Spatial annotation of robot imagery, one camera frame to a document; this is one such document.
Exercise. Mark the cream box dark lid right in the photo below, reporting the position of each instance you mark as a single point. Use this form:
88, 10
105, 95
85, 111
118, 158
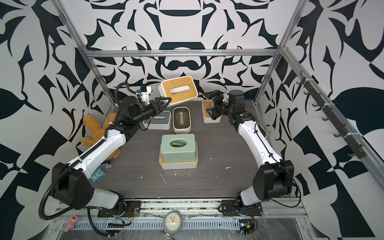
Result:
259, 129

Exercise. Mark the blue owl toy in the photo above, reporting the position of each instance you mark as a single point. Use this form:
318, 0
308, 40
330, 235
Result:
98, 175

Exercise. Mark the pink small toy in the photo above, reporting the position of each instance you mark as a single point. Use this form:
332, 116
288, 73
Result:
72, 222

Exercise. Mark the white box bamboo lid front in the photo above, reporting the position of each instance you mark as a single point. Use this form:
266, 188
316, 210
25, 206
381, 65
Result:
178, 165

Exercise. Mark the white slotted cable duct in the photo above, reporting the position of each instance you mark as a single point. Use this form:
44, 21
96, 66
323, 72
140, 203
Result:
158, 224

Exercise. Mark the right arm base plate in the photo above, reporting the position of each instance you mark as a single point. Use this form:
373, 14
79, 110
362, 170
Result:
231, 208

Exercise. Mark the brown plush bunny toy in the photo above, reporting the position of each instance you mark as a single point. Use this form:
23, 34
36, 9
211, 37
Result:
96, 129

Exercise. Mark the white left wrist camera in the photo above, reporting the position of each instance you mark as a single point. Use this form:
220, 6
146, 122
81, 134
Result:
143, 94

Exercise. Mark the green tissue box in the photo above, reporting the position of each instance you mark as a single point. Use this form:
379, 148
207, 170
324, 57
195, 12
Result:
179, 139

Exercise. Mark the round analog clock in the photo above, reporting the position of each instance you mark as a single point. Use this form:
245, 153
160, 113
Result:
173, 222

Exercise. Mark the cream box dark clear lid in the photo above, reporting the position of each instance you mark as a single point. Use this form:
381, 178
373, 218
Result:
182, 120

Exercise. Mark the white box grey lid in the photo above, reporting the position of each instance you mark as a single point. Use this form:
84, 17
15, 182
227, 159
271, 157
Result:
160, 122

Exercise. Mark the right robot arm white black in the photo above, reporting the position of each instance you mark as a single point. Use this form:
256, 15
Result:
274, 177

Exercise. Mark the white box bamboo lid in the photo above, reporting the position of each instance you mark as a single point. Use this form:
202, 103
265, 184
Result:
178, 165
180, 90
208, 104

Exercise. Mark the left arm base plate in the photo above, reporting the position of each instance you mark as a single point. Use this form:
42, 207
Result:
124, 210

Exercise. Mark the green circuit board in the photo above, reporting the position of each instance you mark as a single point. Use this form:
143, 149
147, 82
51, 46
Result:
246, 227

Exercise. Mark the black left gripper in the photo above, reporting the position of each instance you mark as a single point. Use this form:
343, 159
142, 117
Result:
154, 107

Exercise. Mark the black wall hook rack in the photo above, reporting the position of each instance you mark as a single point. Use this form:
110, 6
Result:
334, 115

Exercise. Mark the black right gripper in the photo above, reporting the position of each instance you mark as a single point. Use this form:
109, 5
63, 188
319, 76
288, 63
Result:
216, 93

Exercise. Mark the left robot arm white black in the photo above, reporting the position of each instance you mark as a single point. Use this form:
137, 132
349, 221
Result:
70, 182

